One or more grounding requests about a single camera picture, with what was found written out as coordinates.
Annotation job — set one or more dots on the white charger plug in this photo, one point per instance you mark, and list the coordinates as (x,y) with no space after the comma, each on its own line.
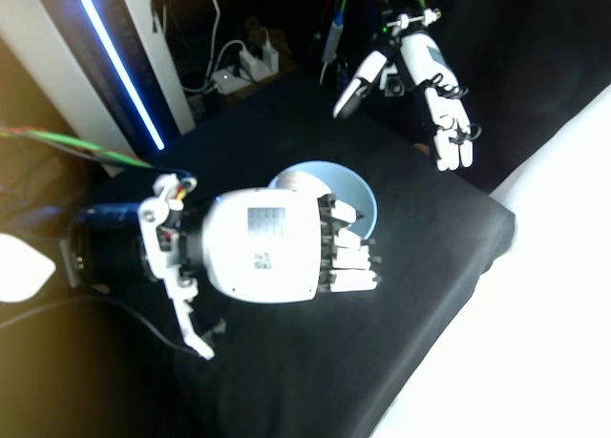
(260,54)

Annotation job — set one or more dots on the black table cloth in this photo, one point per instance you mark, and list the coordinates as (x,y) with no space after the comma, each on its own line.
(334,361)

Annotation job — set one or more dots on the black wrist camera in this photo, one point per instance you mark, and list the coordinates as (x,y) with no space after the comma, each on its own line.
(394,85)

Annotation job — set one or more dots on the white column with light strip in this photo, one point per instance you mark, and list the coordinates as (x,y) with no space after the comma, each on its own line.
(143,51)

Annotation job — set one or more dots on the white power strip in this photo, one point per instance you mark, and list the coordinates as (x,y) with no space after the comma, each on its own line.
(231,80)

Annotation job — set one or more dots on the blue and white connector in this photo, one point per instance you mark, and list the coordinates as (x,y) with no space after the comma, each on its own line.
(332,39)

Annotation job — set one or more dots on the blue bowl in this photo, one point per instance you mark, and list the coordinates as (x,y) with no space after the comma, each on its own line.
(353,185)

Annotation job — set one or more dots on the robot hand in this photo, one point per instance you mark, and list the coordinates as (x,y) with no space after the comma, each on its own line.
(262,247)
(425,61)

